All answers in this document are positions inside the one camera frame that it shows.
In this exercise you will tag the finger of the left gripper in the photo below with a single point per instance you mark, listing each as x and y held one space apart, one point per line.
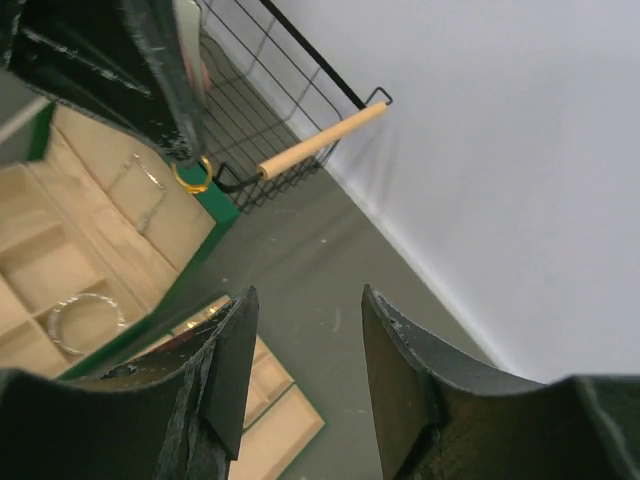
130 65

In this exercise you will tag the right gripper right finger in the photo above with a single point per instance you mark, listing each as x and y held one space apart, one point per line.
407 365

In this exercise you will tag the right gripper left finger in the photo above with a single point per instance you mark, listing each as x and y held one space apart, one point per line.
184 401

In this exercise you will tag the green jewelry tray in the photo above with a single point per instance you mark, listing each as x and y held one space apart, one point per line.
279 421

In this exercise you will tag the green jewelry box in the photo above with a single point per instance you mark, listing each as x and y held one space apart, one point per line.
101 242

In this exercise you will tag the black wire basket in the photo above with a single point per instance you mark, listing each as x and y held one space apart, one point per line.
271 89

